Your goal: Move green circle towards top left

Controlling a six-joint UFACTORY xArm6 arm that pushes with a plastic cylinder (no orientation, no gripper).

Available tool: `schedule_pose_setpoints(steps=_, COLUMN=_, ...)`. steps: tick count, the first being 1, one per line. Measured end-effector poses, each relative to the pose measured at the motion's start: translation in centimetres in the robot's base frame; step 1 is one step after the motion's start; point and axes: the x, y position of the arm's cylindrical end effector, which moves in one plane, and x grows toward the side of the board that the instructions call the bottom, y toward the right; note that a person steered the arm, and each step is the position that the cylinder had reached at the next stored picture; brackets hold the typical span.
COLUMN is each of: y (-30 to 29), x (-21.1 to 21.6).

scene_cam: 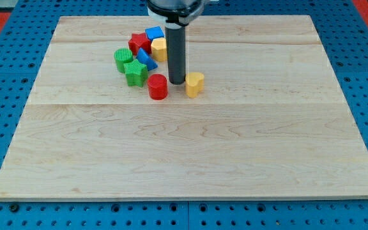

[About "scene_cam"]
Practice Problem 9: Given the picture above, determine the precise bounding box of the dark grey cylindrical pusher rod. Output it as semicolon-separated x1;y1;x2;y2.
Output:
165;27;186;85

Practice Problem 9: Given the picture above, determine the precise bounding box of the green cylinder block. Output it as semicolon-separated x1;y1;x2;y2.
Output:
114;48;134;73

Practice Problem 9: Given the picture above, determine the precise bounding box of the yellow hexagon block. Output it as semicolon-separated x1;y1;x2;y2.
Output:
151;38;167;62

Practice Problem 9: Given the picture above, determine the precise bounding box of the blue cube block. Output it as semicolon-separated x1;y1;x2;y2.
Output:
145;26;165;42

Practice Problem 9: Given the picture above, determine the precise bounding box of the red star block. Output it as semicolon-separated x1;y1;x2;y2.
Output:
128;33;151;56

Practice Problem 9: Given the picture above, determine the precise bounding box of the blue triangle block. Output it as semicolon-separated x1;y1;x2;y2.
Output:
136;48;158;71

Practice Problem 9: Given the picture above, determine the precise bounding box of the yellow heart block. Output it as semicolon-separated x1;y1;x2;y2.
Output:
185;72;204;98

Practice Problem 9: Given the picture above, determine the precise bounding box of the red cylinder block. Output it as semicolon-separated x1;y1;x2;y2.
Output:
147;73;168;100

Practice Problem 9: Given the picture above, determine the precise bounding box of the green star block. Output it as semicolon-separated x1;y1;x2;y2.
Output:
124;59;148;88

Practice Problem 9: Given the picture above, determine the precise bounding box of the light wooden board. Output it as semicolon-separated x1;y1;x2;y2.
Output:
0;15;368;202

